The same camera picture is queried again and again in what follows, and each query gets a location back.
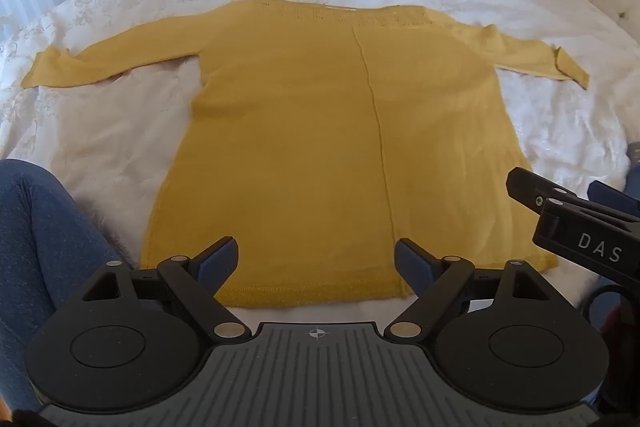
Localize person's left leg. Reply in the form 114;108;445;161
0;159;146;414

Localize yellow knit sweater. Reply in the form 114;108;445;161
20;0;592;310

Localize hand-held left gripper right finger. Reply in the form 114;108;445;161
382;237;551;343

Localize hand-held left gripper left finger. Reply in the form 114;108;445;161
80;236;253;343

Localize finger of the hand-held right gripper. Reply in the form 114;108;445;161
506;167;579;214

